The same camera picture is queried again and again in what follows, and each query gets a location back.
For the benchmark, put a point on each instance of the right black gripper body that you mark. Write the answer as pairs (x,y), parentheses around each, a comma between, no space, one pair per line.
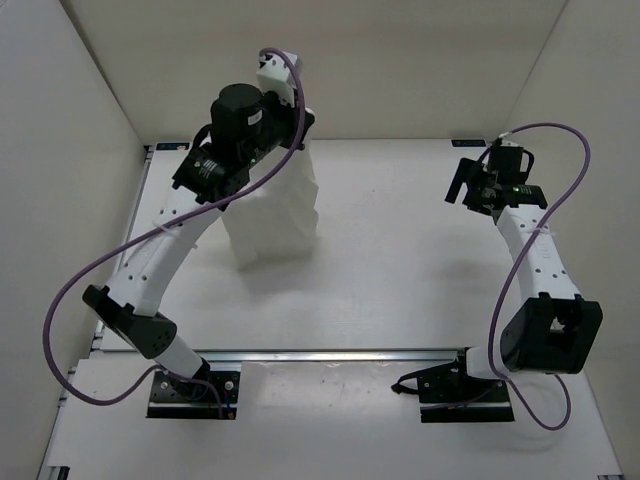
(477,183)

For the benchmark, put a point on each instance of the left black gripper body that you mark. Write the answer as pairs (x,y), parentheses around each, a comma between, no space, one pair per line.
(271,136)

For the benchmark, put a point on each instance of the white pleated skirt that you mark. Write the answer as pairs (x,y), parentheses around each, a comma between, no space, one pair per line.
(279,220)

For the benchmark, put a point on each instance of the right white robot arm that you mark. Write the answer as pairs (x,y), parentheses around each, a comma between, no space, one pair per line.
(555,327)

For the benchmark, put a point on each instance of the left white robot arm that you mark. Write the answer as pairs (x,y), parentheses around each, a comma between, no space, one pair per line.
(201,189)

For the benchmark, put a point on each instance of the right blue corner label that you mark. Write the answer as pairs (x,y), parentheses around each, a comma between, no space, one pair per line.
(468,143)

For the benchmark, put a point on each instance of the blue corner label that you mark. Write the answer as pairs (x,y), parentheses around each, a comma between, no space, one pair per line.
(172,146)
(468,143)

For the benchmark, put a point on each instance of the left blue corner label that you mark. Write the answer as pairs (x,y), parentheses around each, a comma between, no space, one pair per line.
(172,146)

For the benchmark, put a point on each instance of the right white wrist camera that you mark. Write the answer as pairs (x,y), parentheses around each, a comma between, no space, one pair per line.
(504,140)

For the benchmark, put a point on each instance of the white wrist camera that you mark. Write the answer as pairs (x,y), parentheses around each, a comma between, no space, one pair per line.
(273,75)
(504,140)

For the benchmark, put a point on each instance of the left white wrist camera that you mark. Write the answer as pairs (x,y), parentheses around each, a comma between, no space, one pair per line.
(273,75)

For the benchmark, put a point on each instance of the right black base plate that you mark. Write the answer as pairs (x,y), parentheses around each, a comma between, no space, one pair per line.
(449,397)

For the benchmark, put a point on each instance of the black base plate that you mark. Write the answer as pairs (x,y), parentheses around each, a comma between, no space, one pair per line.
(449,397)
(172,399)

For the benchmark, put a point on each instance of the aluminium rail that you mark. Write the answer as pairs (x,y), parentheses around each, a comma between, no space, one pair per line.
(237,356)

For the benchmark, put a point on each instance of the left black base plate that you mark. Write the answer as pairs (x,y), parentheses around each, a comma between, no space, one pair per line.
(172,399)

